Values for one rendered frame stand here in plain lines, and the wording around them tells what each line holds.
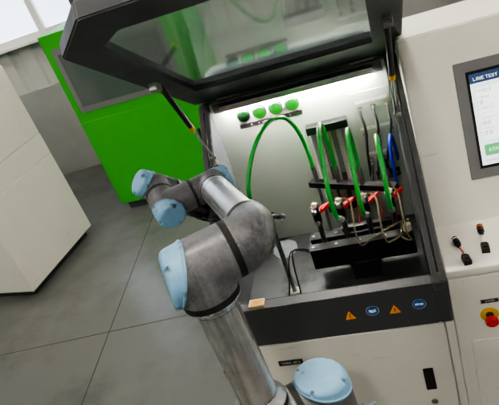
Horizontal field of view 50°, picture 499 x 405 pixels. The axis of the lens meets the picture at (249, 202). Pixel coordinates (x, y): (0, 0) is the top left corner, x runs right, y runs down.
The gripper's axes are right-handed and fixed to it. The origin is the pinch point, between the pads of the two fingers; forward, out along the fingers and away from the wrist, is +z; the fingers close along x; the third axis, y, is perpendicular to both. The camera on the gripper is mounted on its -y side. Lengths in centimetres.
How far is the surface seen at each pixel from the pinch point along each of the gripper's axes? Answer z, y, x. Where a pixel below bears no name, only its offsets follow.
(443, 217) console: 53, -8, 31
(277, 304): 18.3, 27.3, 0.9
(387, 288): 36.4, 17.1, 27.3
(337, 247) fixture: 36.2, 5.5, 5.1
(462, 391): 79, 44, 29
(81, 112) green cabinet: 32, -95, -299
